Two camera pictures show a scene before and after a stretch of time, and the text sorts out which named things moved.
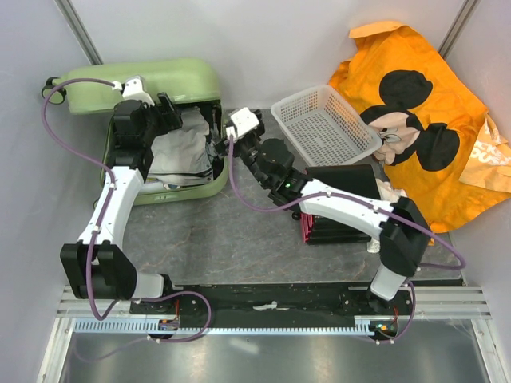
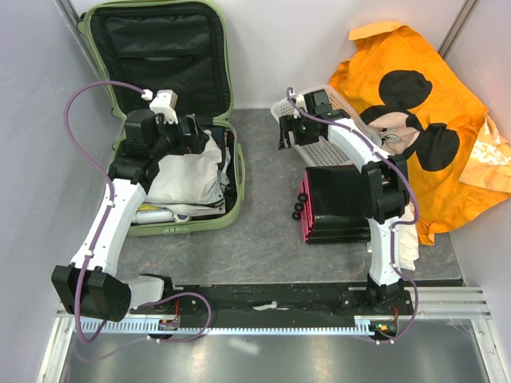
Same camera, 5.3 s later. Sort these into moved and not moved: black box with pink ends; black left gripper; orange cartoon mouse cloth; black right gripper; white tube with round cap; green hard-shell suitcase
Moved: black right gripper; white tube with round cap; black left gripper; green hard-shell suitcase
Not moved: black box with pink ends; orange cartoon mouse cloth
